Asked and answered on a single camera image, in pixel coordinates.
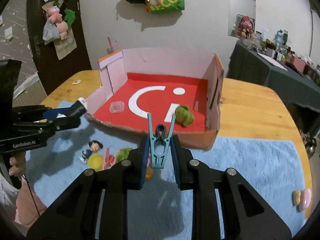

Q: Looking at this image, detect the brown paper bag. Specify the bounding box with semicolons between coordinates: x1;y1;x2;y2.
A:
54;28;77;60

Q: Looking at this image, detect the small tag on table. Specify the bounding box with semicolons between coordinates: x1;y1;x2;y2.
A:
72;80;81;85

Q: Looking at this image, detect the dark green covered table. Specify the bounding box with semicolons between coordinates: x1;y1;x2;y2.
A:
227;42;319;112

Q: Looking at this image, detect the black and white bottle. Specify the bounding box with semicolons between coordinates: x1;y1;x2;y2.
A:
66;97;88;118

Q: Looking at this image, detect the pink rabbit plush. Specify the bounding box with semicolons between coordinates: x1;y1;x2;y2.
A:
236;16;255;39

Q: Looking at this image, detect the black-haired boy figurine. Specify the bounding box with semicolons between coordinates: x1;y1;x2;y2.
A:
79;140;103;164

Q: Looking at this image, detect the yellow bottle cap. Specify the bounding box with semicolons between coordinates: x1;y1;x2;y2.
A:
87;153;103;172

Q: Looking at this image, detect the person's left hand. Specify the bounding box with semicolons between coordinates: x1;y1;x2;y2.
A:
9;152;26;177

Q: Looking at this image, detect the teal clothes peg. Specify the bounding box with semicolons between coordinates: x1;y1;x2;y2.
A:
147;113;176;169

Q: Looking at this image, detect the green fuzzy ball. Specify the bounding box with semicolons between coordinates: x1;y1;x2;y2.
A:
116;147;133;163
175;105;195;127

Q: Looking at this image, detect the green plush on door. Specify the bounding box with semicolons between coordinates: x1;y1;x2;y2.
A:
64;9;75;28

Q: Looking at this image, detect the light blue fluffy mat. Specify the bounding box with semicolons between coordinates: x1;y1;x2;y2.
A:
24;100;307;237

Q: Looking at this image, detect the dark wooden door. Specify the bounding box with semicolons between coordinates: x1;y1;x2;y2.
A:
27;0;92;94

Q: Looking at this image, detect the pink clothes peg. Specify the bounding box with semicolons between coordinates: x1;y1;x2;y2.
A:
102;147;116;170

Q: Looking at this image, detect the orange cardboard box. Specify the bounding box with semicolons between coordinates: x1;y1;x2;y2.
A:
87;48;224;150

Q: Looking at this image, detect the pink pig plush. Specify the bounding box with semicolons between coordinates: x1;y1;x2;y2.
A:
47;5;68;40

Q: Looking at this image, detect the small orange toy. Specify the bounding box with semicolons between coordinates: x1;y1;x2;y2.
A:
145;166;153;180

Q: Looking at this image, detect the wooden table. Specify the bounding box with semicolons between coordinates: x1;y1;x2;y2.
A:
39;69;313;196

